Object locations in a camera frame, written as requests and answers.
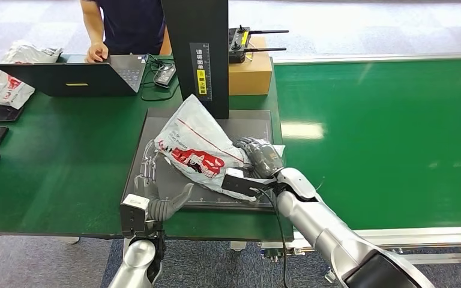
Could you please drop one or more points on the person's right hand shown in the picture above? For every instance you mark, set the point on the person's right hand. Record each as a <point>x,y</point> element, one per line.
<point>96,52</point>

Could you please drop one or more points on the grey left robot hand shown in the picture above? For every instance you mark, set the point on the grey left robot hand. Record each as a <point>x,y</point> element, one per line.
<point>173,206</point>

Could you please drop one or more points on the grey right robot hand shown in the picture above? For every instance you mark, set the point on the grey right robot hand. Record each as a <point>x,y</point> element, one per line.
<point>264,157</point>

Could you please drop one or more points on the white courier bag red print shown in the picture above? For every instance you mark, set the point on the white courier bag red print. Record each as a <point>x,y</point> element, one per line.
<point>198,139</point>
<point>0,85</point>

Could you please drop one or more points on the person's right forearm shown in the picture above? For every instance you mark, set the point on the person's right forearm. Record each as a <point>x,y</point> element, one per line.
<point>93,24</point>

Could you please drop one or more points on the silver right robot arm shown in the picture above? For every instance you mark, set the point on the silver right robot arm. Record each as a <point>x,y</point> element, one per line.
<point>326,230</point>

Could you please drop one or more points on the person's left forearm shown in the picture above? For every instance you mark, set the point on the person's left forearm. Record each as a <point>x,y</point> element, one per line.
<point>165,41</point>

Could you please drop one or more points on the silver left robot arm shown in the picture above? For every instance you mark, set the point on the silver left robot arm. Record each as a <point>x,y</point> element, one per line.
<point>135,262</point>

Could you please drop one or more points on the brown cardboard box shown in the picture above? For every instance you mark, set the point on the brown cardboard box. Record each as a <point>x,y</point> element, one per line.
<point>250,75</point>

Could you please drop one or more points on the black inbound scanner machine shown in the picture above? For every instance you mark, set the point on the black inbound scanner machine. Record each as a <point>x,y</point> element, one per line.
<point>214,59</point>

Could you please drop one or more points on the green conveyor belt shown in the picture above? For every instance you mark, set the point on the green conveyor belt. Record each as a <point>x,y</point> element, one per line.
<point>393,99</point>

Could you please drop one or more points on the dark grey laptop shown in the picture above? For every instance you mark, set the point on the dark grey laptop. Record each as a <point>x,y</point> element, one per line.
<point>79,79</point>

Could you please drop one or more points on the person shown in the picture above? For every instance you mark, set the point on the person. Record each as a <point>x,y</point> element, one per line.
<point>135,24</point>

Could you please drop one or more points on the black power adapter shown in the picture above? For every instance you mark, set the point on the black power adapter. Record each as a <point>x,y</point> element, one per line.
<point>165,75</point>

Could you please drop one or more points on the white table foot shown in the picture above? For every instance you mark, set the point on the white table foot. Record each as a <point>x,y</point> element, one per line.
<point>237,246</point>
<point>70,240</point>

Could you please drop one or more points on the black remote controller with antennas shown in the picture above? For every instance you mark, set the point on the black remote controller with antennas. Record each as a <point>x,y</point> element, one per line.
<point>236,49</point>

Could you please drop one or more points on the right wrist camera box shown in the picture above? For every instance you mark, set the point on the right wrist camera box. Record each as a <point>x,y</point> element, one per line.
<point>240,185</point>

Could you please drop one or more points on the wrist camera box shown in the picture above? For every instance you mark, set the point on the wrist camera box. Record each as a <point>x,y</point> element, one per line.
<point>133,216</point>
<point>240,185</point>

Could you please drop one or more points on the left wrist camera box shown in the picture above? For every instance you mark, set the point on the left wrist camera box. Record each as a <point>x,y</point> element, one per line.
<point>133,216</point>

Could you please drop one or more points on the aluminium conveyor frame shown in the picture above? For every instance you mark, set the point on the aluminium conveyor frame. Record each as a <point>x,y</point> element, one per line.
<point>433,237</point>

